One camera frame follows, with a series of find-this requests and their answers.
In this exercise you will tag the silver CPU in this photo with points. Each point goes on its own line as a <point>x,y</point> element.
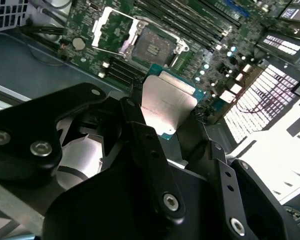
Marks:
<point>165,105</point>

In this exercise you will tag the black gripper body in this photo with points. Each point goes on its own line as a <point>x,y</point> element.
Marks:
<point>102,212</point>

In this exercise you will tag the metal socket cover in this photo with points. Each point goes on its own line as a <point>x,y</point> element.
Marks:
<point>100,27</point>

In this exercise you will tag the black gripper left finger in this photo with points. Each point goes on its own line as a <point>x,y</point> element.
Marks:
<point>20,130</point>

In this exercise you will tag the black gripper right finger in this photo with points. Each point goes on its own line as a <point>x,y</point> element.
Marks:
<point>195,145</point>

